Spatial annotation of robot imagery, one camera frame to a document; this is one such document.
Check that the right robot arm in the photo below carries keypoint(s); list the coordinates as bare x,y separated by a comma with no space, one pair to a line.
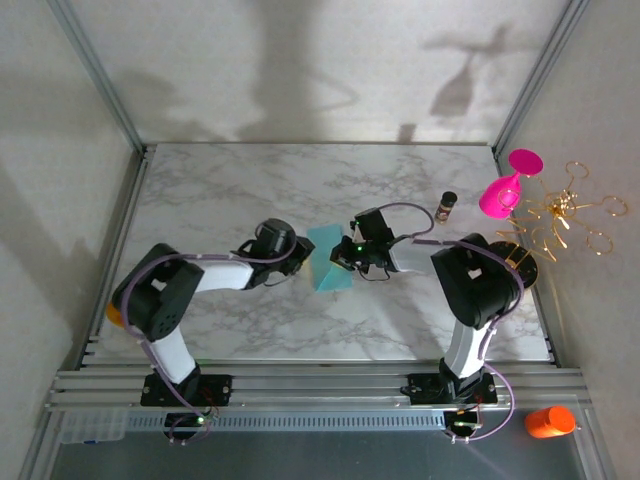
475,285

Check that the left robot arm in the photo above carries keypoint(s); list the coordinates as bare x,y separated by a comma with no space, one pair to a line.
155,295

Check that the black-capped spice jar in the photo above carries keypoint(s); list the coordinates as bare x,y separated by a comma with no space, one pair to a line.
445,210

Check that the pink wine glass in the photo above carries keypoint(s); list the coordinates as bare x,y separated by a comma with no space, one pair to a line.
500,197

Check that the orange plastic bowl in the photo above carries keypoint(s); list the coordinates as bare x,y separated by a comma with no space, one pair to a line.
113,315

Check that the clear plastic organizer box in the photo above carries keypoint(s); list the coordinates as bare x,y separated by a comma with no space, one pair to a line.
92,426

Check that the orange plastic cup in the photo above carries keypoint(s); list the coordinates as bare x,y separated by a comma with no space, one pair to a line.
550,422

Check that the aluminium mounting rail beam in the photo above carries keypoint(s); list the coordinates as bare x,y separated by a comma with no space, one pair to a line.
320,390

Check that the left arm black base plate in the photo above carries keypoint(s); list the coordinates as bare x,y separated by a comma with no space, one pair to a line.
215,390

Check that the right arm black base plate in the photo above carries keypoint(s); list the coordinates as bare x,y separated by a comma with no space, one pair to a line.
425,389

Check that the aluminium frame post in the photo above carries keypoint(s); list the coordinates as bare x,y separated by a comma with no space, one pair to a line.
99,75
539,75

